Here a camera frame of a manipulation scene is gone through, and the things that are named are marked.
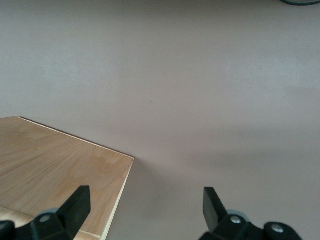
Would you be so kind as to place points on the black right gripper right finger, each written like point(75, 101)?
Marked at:
point(215, 215)

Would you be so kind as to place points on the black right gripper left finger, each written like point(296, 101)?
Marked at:
point(67, 217)

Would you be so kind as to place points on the large table mat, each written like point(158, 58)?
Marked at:
point(175, 75)

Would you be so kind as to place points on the wooden drawer cabinet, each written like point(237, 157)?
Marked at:
point(50, 162)

